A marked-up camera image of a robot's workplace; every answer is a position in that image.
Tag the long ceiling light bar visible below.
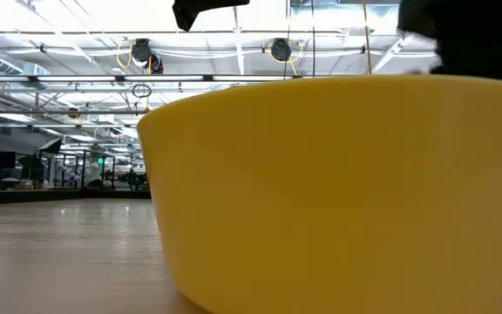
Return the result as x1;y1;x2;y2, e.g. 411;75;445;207
0;73;298;84

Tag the black aluminium table frame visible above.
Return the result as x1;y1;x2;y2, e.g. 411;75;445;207
0;188;153;207

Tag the black ceiling cable reel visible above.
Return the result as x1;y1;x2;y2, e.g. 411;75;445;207
269;38;294;63
130;38;165;75

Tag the hanging yellow cable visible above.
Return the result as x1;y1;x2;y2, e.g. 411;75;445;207
362;0;372;76

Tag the hanging black cable loop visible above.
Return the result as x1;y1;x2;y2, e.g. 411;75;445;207
131;82;153;99

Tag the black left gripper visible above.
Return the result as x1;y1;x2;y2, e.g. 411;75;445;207
172;0;251;33

